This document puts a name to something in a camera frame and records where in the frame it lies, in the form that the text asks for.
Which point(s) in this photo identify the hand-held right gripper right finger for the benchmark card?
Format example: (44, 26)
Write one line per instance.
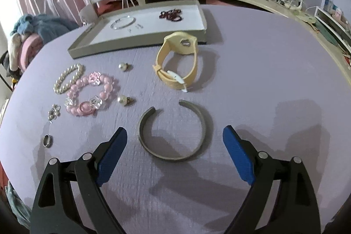
(238, 151)

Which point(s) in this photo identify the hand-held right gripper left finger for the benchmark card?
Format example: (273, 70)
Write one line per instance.
(111, 157)

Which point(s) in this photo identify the pearl earring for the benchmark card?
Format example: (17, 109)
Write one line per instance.
(122, 100)
(122, 67)

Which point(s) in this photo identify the yellow wrist watch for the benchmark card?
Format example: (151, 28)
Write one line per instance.
(178, 40)

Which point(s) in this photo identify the grey jewelry tray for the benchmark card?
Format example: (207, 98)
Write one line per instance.
(164, 31)

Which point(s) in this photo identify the silver flower brooch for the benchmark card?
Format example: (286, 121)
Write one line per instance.
(54, 111)

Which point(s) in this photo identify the teal cloth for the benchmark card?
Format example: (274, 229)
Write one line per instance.
(16, 203)

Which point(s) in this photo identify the silver bangle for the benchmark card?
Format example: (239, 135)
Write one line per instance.
(118, 28)

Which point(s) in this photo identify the pink folded blanket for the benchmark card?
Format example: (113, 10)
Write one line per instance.
(30, 50)

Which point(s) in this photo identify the blue fleece blanket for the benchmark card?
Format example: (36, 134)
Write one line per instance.
(46, 24)

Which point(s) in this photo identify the low white shelf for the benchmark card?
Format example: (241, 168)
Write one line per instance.
(333, 23)

